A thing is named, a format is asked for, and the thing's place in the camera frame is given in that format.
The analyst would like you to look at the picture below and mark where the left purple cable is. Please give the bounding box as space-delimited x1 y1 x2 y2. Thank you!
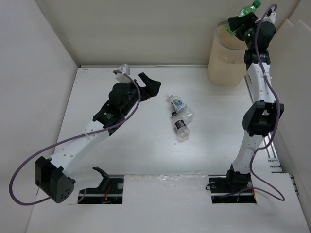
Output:
9 69 141 206

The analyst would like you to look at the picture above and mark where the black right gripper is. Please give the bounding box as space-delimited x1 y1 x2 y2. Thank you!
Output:
228 11 261 49

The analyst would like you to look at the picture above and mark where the black label pepsi bottle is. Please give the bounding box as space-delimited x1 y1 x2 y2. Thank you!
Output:
171 111 190 141

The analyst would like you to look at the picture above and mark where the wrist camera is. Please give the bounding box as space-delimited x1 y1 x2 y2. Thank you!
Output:
115 64 130 83
263 10 277 24

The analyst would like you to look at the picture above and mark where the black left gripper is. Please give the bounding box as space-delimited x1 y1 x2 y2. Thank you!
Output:
121 73 160 116

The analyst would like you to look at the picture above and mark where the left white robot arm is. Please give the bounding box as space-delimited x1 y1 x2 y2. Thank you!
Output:
35 72 161 203

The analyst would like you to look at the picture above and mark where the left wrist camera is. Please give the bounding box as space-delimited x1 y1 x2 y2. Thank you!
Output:
115 64 130 83

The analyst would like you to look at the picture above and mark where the cream plastic waste bin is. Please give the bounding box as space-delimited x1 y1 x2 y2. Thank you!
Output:
208 20 247 86

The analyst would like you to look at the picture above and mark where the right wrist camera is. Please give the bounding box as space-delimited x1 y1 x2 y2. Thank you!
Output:
263 10 277 24

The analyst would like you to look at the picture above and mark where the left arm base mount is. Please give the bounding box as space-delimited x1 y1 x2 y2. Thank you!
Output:
77 167 124 204

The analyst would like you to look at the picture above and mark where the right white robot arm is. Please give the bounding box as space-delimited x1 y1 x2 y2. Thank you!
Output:
225 10 284 193

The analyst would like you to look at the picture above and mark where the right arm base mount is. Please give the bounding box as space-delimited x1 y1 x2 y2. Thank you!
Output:
206 169 257 204

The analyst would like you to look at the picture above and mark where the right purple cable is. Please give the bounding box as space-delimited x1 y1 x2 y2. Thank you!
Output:
223 3 286 202

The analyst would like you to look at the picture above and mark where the purple cable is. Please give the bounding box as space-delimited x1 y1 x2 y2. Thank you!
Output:
223 3 286 202
9 69 141 206

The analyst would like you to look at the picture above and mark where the green plastic soda bottle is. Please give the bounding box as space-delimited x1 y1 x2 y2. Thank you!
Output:
226 0 261 35

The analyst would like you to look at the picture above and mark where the green white label bottle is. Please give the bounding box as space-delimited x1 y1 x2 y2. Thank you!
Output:
168 95 194 122

